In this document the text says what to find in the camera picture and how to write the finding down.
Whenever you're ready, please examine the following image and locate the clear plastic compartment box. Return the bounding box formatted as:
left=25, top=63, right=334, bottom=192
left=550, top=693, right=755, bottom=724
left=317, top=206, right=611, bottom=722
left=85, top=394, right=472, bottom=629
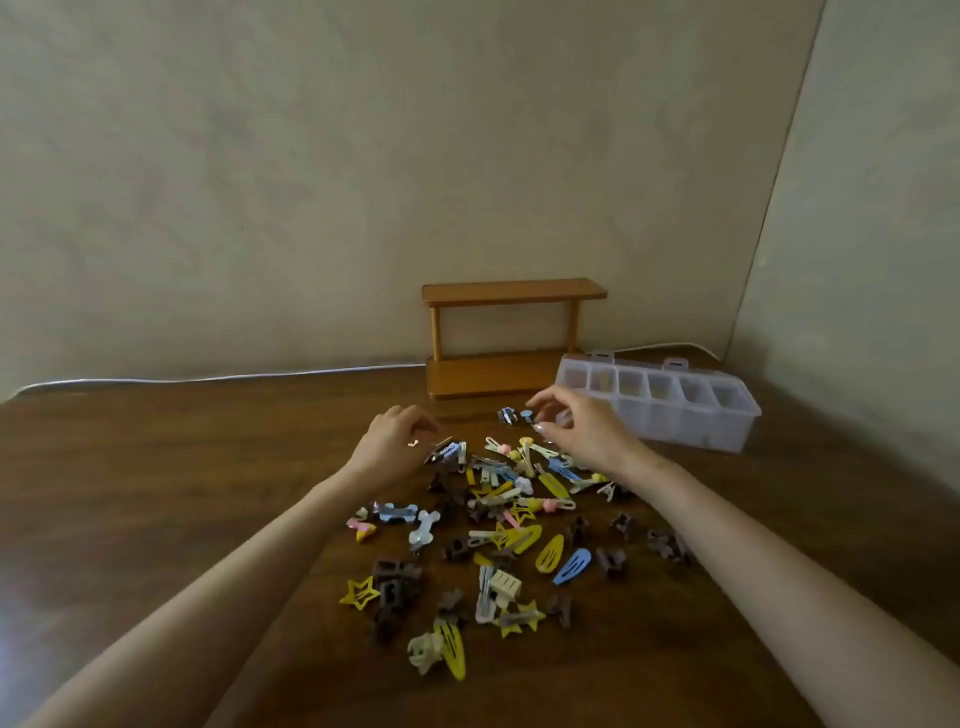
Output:
left=553, top=350, right=763, bottom=454

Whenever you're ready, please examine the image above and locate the person's right hand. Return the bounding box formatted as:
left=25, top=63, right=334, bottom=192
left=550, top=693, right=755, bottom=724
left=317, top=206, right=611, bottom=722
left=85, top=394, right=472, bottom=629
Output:
left=524, top=384, right=649, bottom=487

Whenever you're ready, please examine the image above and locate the white cable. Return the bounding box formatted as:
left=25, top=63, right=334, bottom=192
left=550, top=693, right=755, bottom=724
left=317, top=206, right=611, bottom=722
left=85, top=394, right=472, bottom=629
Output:
left=14, top=342, right=721, bottom=397

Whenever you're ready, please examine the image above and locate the pile of mixed hair clips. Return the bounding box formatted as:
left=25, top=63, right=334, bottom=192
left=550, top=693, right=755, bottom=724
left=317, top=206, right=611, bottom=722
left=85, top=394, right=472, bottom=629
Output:
left=338, top=407, right=695, bottom=682

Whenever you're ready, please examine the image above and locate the small wooden shelf rack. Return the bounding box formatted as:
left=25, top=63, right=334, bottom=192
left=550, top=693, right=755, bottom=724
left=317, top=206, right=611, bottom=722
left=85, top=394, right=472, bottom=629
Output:
left=421, top=278, right=609, bottom=400

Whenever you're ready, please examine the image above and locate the person's left hand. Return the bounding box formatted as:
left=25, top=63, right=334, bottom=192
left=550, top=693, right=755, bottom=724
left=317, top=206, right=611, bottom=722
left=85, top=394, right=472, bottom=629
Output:
left=346, top=404, right=441, bottom=493

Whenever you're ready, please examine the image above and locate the person's left forearm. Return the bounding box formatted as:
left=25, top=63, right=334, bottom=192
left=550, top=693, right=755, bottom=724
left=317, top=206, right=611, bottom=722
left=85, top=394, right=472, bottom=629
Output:
left=22, top=464, right=391, bottom=728

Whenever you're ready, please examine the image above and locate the person's right forearm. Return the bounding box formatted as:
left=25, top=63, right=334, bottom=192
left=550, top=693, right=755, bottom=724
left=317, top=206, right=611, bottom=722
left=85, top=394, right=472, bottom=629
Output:
left=618, top=449, right=960, bottom=728

